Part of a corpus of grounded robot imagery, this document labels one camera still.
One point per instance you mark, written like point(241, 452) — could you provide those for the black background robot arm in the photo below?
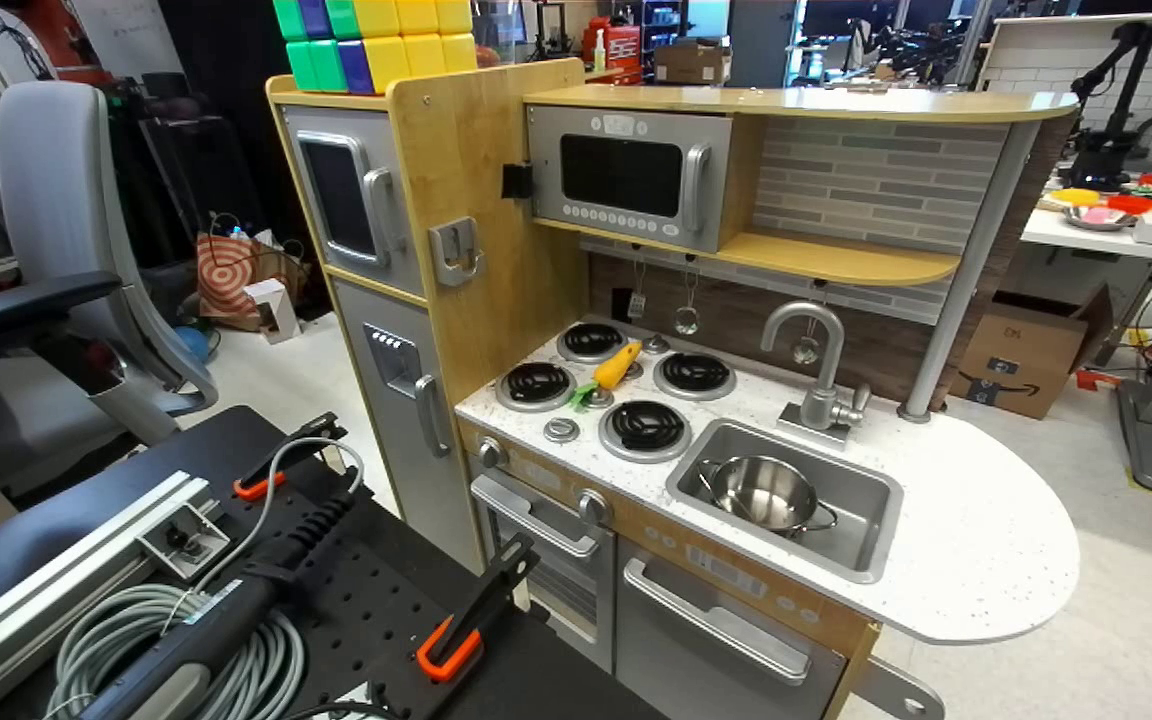
point(1111, 147)

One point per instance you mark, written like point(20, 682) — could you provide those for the silver metal pot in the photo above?
point(761, 488)

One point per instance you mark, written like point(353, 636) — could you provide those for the small white object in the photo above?
point(272, 308)

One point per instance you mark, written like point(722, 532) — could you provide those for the grey toy sink basin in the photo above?
point(871, 512)

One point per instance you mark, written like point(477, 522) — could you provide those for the black toy stove burner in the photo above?
point(646, 431)
point(589, 343)
point(535, 384)
point(692, 375)

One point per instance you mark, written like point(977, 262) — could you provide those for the yellow toy carrot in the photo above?
point(619, 367)

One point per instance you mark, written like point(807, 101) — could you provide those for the grey stove top knob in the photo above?
point(562, 431)

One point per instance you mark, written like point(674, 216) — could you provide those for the hanging toy utensil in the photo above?
point(634, 304)

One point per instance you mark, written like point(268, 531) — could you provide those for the hanging toy ladle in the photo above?
point(684, 317)

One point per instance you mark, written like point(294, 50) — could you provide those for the grey oven front knob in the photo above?
point(595, 507)
point(491, 450)

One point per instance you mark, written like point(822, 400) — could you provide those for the black clip on kitchen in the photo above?
point(516, 183)

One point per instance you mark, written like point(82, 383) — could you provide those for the tall grey fridge door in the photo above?
point(403, 441)

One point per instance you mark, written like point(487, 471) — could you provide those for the silver toy microwave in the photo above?
point(629, 174)

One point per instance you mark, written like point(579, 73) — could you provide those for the grey toy oven door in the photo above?
point(548, 566)

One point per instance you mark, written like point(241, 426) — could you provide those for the silver toy faucet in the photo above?
point(819, 384)

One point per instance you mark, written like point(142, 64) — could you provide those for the grey windowed fridge door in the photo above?
point(337, 202)

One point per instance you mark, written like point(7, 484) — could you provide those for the red canister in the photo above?
point(620, 55)

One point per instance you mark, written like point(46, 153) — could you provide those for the small brown cardboard box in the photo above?
point(688, 63)

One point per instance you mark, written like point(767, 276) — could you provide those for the grey toy cabinet door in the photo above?
point(711, 662)

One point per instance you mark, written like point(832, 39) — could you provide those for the patterned orange bag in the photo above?
point(220, 275)

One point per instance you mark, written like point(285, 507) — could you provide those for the blue foam block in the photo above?
point(317, 16)
point(359, 64)

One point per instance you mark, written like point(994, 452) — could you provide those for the green foam block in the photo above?
point(290, 16)
point(317, 64)

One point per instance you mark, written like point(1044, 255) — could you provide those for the wooden toy kitchen unit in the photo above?
point(1001, 532)

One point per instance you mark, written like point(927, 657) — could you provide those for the yellow toy plate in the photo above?
point(1077, 199)

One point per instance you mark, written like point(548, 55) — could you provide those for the pink toy plate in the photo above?
point(1103, 216)

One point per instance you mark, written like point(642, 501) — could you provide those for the grey office chair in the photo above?
point(58, 184)

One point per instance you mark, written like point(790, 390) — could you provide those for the white board panel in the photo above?
point(1040, 63)

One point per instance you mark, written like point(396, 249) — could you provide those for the silver kitchen support post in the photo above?
point(971, 265)

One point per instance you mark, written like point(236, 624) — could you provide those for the silver metal bracket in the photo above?
point(190, 543)

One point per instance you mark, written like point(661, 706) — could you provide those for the grey metal floor bracket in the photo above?
point(902, 692)

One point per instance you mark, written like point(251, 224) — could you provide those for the aluminium extrusion rail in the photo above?
point(58, 575)

